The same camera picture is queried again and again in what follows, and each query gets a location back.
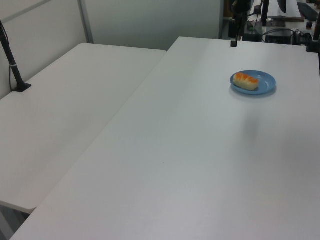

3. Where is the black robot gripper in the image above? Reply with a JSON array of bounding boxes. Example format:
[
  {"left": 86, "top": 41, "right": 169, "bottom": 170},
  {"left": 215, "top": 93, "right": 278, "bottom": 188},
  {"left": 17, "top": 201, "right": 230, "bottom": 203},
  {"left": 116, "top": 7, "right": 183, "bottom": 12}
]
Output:
[{"left": 229, "top": 0, "right": 252, "bottom": 48}]

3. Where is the orange topped toy bread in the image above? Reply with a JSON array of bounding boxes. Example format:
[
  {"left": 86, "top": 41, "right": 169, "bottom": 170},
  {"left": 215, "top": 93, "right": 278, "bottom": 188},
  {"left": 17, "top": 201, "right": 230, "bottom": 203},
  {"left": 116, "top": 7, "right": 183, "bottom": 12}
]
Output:
[{"left": 232, "top": 72, "right": 260, "bottom": 91}]

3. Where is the blue round plate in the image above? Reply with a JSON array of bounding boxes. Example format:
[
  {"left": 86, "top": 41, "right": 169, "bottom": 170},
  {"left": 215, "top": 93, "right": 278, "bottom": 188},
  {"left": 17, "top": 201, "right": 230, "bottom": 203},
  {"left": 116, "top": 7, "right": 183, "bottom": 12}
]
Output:
[{"left": 229, "top": 70, "right": 277, "bottom": 96}]

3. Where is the black upright pole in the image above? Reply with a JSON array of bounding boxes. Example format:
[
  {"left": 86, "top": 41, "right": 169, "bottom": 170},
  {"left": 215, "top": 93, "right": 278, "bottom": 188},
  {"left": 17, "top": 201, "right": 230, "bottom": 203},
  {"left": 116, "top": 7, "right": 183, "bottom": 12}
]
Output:
[{"left": 260, "top": 0, "right": 271, "bottom": 27}]

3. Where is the black electronics box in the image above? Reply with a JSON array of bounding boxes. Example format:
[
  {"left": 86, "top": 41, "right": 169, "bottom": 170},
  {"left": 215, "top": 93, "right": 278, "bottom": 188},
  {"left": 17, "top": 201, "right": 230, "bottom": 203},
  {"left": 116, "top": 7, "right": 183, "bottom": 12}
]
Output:
[{"left": 264, "top": 28, "right": 294, "bottom": 45}]

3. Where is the white side table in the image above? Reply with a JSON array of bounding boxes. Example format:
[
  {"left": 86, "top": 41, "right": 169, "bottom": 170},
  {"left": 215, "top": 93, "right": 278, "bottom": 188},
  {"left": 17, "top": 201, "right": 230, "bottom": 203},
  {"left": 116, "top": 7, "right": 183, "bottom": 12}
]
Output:
[{"left": 0, "top": 42, "right": 168, "bottom": 215}]

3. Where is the black clamp mount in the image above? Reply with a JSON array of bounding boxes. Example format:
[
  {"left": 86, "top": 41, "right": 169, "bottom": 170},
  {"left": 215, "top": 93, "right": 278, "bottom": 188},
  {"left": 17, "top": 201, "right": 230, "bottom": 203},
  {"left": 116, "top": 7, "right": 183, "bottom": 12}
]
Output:
[{"left": 305, "top": 17, "right": 320, "bottom": 54}]

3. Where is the grey metal partition post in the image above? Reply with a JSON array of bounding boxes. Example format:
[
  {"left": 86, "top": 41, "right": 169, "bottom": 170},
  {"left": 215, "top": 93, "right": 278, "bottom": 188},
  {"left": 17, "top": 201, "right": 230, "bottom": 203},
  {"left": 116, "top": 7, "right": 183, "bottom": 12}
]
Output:
[{"left": 77, "top": 0, "right": 95, "bottom": 45}]

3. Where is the black camera pole with base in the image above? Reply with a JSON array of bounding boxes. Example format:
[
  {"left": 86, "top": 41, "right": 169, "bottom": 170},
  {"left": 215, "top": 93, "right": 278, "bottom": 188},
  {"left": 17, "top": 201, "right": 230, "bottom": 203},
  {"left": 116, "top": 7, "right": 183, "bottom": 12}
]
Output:
[{"left": 0, "top": 19, "right": 33, "bottom": 94}]

